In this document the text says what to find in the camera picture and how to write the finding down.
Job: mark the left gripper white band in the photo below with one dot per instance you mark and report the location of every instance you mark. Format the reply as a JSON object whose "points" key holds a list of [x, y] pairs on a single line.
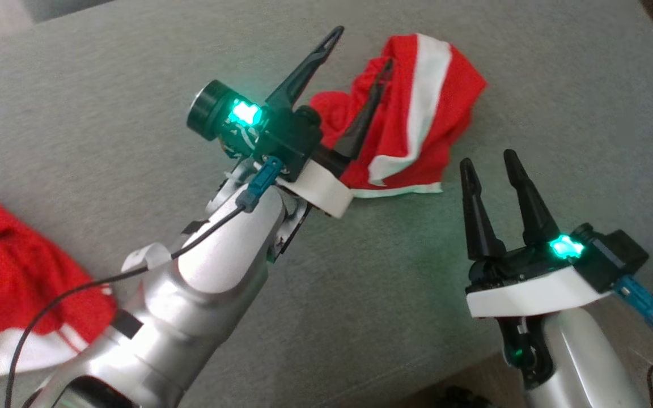
{"points": [[315, 187]]}

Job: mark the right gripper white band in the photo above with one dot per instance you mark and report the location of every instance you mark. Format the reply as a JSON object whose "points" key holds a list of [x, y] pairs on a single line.
{"points": [[530, 292]]}

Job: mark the red shorts with white stripe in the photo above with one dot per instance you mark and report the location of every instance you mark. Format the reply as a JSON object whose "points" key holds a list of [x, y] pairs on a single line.
{"points": [[445, 85]]}

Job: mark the red and white lettered shirt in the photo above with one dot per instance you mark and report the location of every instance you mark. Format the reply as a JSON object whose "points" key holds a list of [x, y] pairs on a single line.
{"points": [[9, 272]]}

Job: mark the right robot arm silver white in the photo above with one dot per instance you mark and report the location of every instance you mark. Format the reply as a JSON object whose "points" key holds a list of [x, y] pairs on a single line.
{"points": [[579, 362]]}

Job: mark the grey fabric sofa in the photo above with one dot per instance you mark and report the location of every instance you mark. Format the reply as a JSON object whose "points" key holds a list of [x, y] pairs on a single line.
{"points": [[134, 85]]}

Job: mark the dark grey furniture piece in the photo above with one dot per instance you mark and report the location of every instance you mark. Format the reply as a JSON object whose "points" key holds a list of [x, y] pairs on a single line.
{"points": [[66, 8]]}

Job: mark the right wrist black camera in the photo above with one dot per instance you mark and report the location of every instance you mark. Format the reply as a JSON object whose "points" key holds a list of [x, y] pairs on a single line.
{"points": [[615, 258]]}

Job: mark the wrist black camera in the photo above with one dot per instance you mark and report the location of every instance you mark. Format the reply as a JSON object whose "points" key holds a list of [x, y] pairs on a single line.
{"points": [[210, 110], [615, 258]]}

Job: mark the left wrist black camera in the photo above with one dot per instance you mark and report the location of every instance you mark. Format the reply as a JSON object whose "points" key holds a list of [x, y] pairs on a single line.
{"points": [[210, 110]]}

